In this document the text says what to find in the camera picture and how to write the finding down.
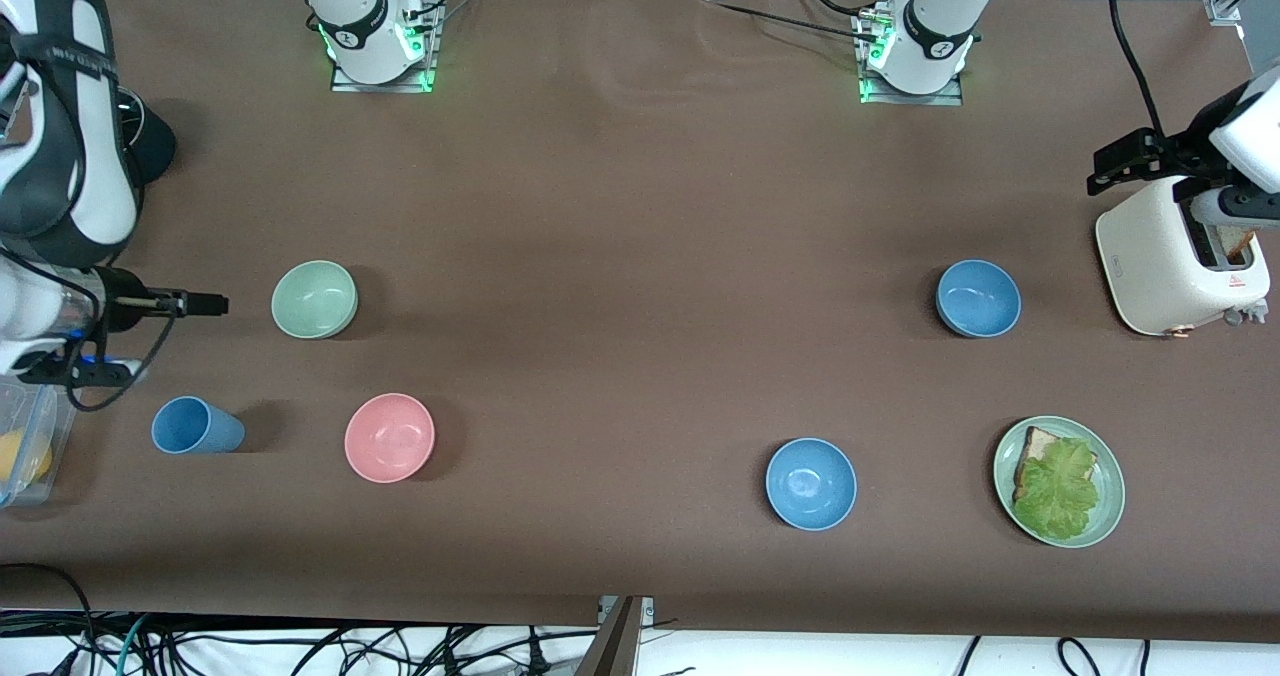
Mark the yellow fruit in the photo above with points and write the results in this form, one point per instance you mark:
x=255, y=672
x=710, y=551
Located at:
x=20, y=456

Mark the blue plastic cup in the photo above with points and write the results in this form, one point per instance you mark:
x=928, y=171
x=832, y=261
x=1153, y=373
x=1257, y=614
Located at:
x=195, y=426

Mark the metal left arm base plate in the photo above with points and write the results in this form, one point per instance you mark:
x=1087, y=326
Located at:
x=910, y=98

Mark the bread slice with lettuce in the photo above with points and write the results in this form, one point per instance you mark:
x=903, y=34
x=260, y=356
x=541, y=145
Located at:
x=1038, y=444

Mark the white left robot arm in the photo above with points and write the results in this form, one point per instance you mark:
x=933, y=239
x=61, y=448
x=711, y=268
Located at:
x=940, y=16

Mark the clear plastic food container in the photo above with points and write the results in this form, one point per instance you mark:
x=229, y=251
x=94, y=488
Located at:
x=40, y=426

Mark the cream white toaster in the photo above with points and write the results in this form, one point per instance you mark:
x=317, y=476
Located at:
x=1165, y=266

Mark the green lettuce leaf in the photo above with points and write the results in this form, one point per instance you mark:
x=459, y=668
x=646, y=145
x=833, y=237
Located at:
x=1058, y=491

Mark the green plate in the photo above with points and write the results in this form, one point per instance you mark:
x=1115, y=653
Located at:
x=1110, y=506

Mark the brown toast slice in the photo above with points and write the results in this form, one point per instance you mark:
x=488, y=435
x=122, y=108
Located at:
x=1240, y=246

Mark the pale green bowl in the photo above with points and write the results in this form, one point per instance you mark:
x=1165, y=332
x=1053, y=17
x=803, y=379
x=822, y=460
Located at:
x=314, y=299

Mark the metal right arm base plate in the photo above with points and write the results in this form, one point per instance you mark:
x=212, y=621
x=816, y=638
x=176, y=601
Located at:
x=385, y=84

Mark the blue bowl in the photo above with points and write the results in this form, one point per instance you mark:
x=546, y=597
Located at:
x=811, y=484
x=978, y=298

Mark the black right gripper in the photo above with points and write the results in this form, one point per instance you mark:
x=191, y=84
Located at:
x=122, y=300

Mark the dark blue saucepan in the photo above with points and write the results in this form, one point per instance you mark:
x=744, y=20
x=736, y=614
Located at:
x=150, y=146

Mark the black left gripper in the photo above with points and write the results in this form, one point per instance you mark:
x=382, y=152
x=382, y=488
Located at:
x=1180, y=151

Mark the metal table edge bracket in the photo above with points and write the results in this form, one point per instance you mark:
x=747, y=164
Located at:
x=615, y=641

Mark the pink bowl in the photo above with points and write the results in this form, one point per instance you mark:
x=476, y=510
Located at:
x=389, y=438

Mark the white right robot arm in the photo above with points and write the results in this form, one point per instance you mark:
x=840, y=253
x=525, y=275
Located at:
x=100, y=186

